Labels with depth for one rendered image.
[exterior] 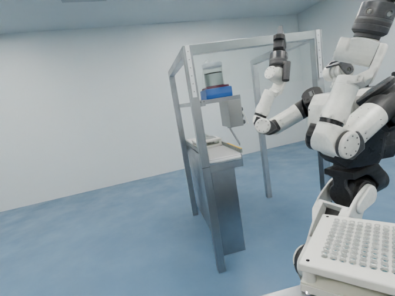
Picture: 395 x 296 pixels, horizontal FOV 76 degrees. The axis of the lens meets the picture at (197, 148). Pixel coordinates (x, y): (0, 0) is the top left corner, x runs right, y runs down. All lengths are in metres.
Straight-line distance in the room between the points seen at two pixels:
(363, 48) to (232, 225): 1.75
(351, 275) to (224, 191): 1.61
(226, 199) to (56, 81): 3.90
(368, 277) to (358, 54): 0.56
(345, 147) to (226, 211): 1.54
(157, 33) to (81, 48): 1.40
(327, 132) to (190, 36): 4.89
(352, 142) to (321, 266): 0.35
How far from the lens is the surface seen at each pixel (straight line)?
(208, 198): 1.90
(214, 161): 1.91
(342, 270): 0.63
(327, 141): 0.80
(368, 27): 0.85
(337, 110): 0.80
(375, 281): 0.62
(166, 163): 5.26
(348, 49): 0.86
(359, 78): 0.83
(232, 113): 1.90
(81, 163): 5.19
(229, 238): 2.31
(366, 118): 0.90
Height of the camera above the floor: 1.32
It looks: 10 degrees down
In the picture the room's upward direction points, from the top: 9 degrees counter-clockwise
